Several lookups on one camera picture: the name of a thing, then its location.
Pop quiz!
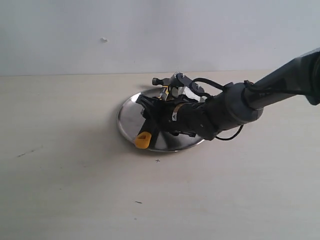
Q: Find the small white wall hook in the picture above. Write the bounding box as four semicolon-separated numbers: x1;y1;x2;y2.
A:
100;37;108;43

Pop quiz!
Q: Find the yellow black claw hammer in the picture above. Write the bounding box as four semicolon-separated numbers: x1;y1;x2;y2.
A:
134;76;187;152

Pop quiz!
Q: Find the round steel plate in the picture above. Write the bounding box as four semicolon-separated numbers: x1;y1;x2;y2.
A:
117;87;204;153

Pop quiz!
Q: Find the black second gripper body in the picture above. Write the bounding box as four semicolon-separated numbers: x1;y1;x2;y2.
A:
156;100;215;138

